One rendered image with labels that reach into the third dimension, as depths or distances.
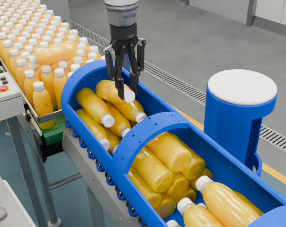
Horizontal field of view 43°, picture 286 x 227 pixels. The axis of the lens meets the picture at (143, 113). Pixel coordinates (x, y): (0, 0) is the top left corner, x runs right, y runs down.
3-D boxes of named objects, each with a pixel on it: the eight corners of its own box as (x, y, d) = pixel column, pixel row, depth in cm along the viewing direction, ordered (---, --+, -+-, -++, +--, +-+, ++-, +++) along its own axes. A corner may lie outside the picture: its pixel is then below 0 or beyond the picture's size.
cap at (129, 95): (129, 87, 112) (132, 88, 111) (134, 97, 114) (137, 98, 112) (119, 93, 111) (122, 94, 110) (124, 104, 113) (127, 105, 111)
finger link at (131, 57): (122, 39, 103) (126, 37, 104) (131, 71, 111) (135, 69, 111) (128, 44, 101) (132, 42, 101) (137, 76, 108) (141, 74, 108)
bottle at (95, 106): (73, 102, 131) (94, 128, 118) (79, 85, 129) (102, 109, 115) (89, 105, 135) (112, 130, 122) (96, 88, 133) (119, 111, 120)
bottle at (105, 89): (108, 75, 128) (131, 80, 112) (116, 93, 131) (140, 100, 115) (91, 85, 126) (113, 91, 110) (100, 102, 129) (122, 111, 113)
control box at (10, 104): (0, 121, 140) (-7, 98, 134) (-11, 98, 154) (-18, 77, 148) (25, 113, 144) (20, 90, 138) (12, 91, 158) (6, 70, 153)
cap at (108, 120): (100, 124, 118) (102, 126, 117) (104, 113, 117) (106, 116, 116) (109, 125, 121) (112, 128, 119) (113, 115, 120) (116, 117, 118)
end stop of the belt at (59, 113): (40, 123, 146) (38, 117, 145) (39, 122, 147) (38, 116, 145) (127, 94, 163) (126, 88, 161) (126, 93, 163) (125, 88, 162)
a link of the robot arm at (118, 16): (145, 2, 94) (145, 24, 97) (128, -7, 100) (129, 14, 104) (114, 9, 90) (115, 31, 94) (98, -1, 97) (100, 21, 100)
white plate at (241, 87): (209, 102, 140) (209, 104, 140) (283, 103, 137) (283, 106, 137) (206, 68, 162) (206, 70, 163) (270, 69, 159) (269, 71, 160)
